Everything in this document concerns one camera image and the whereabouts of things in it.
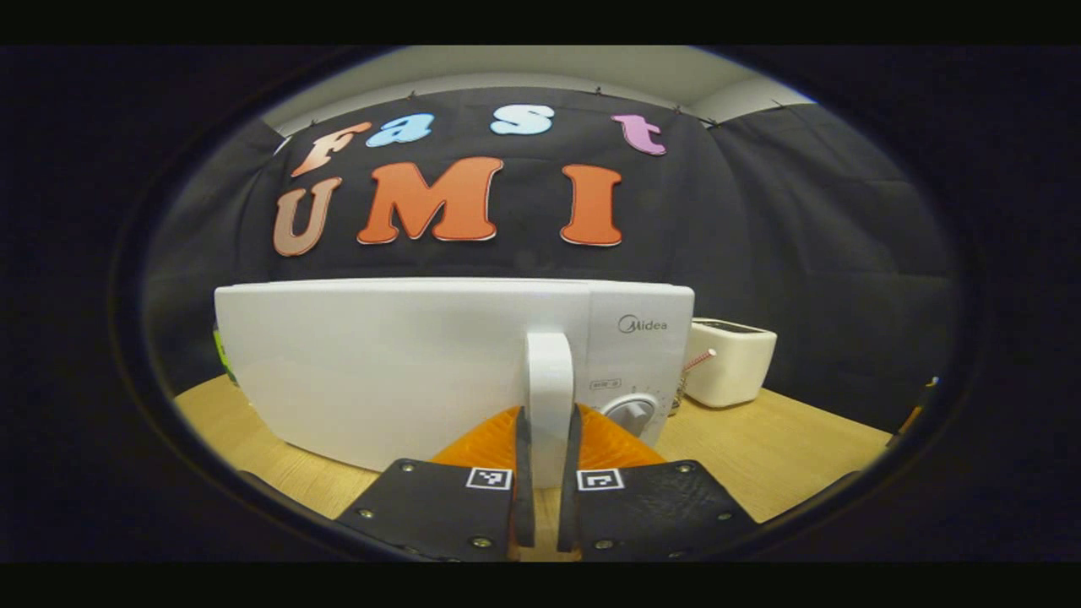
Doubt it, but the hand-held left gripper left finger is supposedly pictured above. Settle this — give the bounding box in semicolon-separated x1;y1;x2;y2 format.
336;405;536;563

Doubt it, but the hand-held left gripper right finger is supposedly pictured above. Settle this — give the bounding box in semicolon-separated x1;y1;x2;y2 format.
557;404;758;563

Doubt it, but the white microwave oven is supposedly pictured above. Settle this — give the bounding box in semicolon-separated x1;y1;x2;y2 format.
214;279;696;491

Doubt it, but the white toaster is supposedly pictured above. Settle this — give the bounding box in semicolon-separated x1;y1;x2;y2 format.
682;318;778;409

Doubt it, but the black backdrop cloth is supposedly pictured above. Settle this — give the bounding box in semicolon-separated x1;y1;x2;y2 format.
144;84;959;436

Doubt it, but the green object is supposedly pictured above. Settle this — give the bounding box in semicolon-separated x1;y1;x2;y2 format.
213;325;238;387

